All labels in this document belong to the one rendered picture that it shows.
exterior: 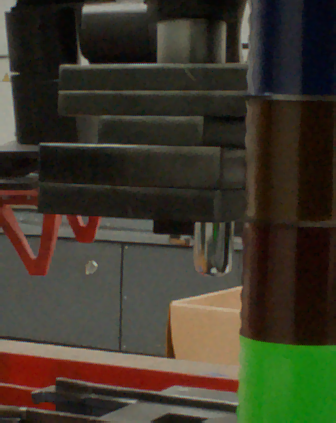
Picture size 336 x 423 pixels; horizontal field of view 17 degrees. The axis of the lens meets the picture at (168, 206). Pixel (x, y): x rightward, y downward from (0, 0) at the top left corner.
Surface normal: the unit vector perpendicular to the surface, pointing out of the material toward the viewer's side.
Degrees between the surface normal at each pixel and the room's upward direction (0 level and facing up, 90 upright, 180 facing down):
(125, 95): 90
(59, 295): 90
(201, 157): 90
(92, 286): 90
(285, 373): 104
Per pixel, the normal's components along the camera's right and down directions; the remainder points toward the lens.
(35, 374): -0.42, 0.04
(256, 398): -0.75, -0.23
